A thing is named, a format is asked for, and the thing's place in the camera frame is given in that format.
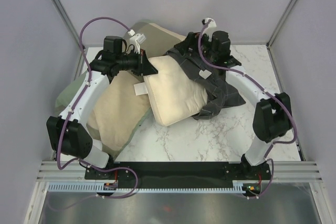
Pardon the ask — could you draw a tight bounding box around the light blue slotted cable duct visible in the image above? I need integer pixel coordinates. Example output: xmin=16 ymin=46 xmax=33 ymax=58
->
xmin=47 ymin=182 xmax=246 ymax=194

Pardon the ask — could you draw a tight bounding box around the right aluminium frame post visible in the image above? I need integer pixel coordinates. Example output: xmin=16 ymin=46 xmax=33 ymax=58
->
xmin=266 ymin=0 xmax=299 ymax=50

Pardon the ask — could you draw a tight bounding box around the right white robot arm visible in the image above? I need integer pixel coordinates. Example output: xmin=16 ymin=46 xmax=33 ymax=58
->
xmin=170 ymin=31 xmax=292 ymax=179

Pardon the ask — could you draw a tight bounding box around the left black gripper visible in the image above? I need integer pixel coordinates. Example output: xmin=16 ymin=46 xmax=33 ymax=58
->
xmin=115 ymin=49 xmax=158 ymax=77

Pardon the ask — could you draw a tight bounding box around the dark grey plaid pillowcase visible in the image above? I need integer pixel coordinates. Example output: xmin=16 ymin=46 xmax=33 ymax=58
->
xmin=166 ymin=48 xmax=246 ymax=120

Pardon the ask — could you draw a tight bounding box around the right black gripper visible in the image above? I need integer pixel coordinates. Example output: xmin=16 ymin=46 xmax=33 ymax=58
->
xmin=173 ymin=31 xmax=217 ymax=62

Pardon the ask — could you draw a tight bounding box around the aluminium frame post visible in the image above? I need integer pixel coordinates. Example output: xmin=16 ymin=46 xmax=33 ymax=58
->
xmin=266 ymin=0 xmax=299 ymax=50
xmin=51 ymin=0 xmax=85 ymax=49

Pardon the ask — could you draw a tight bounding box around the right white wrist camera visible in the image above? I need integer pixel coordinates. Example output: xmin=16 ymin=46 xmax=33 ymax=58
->
xmin=202 ymin=18 xmax=217 ymax=37

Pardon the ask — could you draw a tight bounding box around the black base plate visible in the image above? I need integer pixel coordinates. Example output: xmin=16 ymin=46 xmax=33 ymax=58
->
xmin=83 ymin=161 xmax=271 ymax=190

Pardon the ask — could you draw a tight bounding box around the left aluminium frame post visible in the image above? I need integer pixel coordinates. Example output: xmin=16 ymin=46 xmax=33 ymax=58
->
xmin=51 ymin=0 xmax=85 ymax=49

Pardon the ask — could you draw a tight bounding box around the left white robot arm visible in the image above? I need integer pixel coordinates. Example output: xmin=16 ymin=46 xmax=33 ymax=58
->
xmin=46 ymin=34 xmax=158 ymax=179

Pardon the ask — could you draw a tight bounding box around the cream pillow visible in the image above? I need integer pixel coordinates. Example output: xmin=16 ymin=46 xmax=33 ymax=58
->
xmin=134 ymin=56 xmax=207 ymax=126

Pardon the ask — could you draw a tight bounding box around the green beige patchwork pillow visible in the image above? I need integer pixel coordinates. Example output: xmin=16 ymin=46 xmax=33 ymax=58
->
xmin=55 ymin=19 xmax=187 ymax=158

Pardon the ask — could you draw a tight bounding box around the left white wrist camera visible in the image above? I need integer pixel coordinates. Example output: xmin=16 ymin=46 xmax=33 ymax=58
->
xmin=128 ymin=29 xmax=146 ymax=54

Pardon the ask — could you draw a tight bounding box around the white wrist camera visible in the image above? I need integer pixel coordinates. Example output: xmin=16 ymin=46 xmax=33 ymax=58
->
xmin=202 ymin=18 xmax=217 ymax=37
xmin=128 ymin=29 xmax=146 ymax=54

